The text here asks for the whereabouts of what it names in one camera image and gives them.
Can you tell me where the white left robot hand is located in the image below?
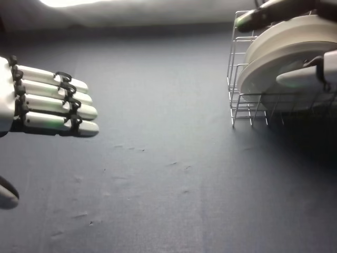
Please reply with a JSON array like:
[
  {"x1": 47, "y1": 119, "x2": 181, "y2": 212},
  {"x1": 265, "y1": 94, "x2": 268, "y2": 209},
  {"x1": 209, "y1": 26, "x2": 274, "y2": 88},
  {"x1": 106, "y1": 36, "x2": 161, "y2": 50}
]
[{"x1": 0, "y1": 55, "x2": 100, "y2": 210}]

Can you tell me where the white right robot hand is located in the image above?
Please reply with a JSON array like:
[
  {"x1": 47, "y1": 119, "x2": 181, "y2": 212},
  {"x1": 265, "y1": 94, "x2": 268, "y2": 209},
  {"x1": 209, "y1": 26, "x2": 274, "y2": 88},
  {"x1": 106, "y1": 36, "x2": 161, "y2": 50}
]
[{"x1": 235, "y1": 0, "x2": 337, "y2": 92}]

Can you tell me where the white plate with black rim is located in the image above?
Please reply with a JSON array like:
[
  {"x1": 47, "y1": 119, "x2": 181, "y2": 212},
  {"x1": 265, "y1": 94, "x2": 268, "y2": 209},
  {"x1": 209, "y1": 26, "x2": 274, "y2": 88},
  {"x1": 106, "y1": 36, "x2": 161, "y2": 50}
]
[
  {"x1": 243, "y1": 14, "x2": 337, "y2": 65},
  {"x1": 236, "y1": 43, "x2": 337, "y2": 111}
]

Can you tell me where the silver wire dish rack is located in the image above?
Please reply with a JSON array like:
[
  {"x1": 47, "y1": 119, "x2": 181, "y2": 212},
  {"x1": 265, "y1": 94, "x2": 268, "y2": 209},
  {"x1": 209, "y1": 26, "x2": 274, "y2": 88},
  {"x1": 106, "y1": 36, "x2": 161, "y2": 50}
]
[{"x1": 226, "y1": 10, "x2": 337, "y2": 128}]

